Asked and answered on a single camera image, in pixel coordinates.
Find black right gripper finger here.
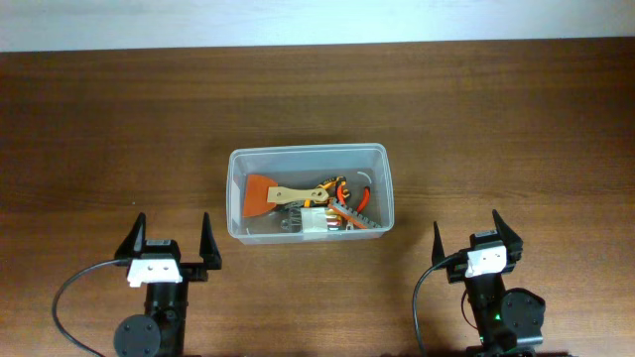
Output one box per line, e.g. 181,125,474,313
492,209,523,263
431,221,445,268

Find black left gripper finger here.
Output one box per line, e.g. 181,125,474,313
114,212,146,260
199,212,222,270

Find orange scraper wooden handle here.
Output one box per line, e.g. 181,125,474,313
242,175,328,218

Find clear plastic storage box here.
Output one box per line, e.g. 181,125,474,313
226,143,395,245

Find metal socket bit rail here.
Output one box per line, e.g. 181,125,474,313
327,201,381,229

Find red handled small cutters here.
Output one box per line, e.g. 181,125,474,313
335,186,370,230

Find orange black long-nose pliers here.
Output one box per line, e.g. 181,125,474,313
303,176,350,208

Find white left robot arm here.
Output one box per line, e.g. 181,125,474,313
113,213,222,357

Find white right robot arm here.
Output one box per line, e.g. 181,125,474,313
432,211,546,356

